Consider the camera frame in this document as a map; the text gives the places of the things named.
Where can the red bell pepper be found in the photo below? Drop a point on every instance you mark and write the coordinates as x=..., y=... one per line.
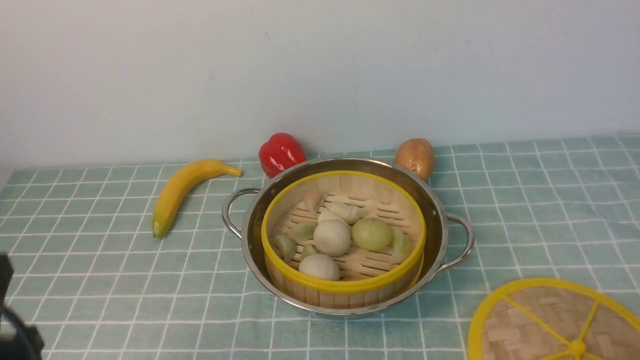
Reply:
x=281, y=152

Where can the green checkered tablecloth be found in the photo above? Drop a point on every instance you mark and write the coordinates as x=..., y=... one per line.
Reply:
x=89, y=274

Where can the yellow banana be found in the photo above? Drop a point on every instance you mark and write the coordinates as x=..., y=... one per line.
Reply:
x=179, y=185

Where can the white dumpling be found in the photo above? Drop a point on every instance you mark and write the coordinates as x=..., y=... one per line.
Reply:
x=326, y=215
x=351, y=214

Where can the white dumpling lower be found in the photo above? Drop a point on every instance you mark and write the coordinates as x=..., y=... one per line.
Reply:
x=326, y=215

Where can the pale green round bun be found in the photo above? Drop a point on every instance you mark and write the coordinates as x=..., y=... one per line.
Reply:
x=371, y=234

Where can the bamboo steamer basket yellow rim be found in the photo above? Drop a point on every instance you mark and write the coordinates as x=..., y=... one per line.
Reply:
x=366, y=277

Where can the pink dumpling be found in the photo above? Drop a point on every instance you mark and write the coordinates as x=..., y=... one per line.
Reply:
x=313, y=200

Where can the brown potato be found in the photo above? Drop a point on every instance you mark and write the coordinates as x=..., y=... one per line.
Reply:
x=417, y=156

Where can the woven bamboo steamer lid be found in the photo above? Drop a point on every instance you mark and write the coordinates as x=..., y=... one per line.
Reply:
x=542, y=318

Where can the stainless steel pot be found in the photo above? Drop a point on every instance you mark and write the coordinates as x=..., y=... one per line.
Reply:
x=449, y=238

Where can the white round bun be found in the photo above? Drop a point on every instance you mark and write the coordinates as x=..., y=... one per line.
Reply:
x=320, y=266
x=332, y=237

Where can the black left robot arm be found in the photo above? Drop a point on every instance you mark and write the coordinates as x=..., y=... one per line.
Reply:
x=18, y=341

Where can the green dumpling left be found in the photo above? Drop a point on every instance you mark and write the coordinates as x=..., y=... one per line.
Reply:
x=286, y=247

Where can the green dumpling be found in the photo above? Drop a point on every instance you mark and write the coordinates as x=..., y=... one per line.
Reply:
x=286, y=247
x=401, y=246

